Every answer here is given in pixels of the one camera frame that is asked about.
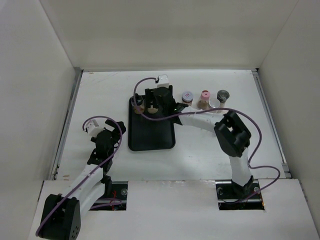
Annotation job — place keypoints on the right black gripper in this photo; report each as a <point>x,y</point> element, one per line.
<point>150,95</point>

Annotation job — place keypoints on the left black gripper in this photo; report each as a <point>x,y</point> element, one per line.
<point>112,124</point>

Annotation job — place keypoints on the black-cap pale spice bottle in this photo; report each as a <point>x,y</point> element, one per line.
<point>152,108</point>

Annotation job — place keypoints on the black-cap brown spice bottle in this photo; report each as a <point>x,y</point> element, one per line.
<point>137,103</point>

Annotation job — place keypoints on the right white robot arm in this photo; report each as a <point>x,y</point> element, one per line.
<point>232,134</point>

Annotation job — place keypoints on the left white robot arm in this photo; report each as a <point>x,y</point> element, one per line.
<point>62,213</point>

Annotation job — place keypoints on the black rectangular plastic tray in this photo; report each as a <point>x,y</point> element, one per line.
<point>146,135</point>

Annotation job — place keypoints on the pink-cap pepper shaker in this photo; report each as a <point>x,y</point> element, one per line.
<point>203,101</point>

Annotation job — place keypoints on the clear-lid blue-label bottle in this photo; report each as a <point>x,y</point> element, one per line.
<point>214,103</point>

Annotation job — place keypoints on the dark-cap beige spice bottle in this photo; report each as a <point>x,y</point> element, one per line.
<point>222,97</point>

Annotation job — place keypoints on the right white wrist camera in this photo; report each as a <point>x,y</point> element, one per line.
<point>162,81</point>

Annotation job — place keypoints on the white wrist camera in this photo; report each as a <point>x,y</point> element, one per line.
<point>162,81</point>
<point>92,128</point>

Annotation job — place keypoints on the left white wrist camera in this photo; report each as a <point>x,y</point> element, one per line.
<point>92,128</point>

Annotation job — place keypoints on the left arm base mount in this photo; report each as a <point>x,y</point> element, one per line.
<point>115,199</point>

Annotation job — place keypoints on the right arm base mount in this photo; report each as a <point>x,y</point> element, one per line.
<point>229,200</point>

